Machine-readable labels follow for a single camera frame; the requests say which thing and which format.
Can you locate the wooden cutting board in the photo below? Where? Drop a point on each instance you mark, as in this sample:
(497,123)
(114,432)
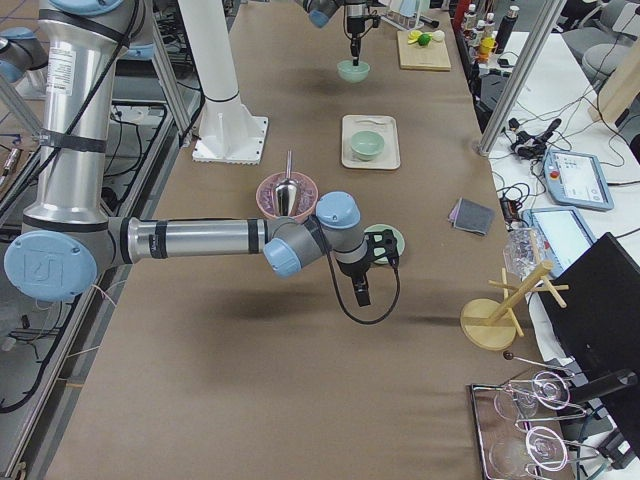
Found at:
(433,57)

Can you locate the clear wine glass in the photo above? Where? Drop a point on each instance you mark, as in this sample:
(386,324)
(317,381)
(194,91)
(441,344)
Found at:
(540,451)
(521,399)

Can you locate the grey folded cloth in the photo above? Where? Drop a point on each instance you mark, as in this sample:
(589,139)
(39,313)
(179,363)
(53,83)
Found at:
(469,216)

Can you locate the green bowl on tray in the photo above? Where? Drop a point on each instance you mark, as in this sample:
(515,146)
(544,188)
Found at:
(366,145)

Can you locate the blue teach pendant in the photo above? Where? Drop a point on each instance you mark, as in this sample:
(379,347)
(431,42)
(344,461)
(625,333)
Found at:
(566,235)
(576,179)

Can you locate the blue teach pendant near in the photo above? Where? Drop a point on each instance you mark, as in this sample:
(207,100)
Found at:
(566,235)

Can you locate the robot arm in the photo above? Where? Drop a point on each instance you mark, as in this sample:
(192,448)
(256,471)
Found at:
(320,12)
(67,241)

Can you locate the wooden cup rack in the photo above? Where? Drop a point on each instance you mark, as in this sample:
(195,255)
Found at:
(492,325)

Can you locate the blue teach pendant far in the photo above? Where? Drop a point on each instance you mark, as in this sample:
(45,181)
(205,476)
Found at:
(576,179)

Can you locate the white garlic bulb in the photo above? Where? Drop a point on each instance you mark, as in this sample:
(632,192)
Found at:
(438,35)

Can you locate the metal glass rack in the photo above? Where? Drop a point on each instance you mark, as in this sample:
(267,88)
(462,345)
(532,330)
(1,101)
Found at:
(490,427)

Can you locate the black monitor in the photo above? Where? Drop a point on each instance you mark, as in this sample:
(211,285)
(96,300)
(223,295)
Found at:
(599,328)

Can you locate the cream rectangular serving tray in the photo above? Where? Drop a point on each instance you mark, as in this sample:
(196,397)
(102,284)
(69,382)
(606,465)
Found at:
(386,126)

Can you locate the green lime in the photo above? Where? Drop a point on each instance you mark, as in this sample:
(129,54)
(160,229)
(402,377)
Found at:
(424,39)

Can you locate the metal ice scoop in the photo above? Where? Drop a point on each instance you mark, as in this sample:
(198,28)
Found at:
(285,192)

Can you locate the aluminium frame post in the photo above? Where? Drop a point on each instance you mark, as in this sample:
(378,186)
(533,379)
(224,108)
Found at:
(527,58)

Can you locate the lemon slice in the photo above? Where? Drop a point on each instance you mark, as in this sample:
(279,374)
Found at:
(413,36)

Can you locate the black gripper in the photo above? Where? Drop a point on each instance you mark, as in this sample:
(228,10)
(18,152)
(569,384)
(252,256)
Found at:
(354,273)
(354,26)

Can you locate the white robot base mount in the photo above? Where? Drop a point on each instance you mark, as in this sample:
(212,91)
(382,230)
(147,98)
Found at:
(229,133)

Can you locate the clear wine glass upper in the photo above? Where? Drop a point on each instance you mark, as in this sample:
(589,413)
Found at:
(521,399)

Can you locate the clear wine glass lower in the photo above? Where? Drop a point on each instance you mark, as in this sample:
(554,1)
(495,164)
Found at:
(540,451)

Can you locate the green bowl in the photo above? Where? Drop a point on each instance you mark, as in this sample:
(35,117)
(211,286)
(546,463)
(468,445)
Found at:
(366,145)
(352,73)
(397,234)

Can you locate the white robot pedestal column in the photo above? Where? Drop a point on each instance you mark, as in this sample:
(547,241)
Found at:
(207,32)

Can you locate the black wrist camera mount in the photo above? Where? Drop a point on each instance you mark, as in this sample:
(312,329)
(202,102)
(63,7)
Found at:
(382,244)

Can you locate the pink bowl with ice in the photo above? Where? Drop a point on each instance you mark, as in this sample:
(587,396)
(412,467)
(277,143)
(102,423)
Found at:
(308,196)

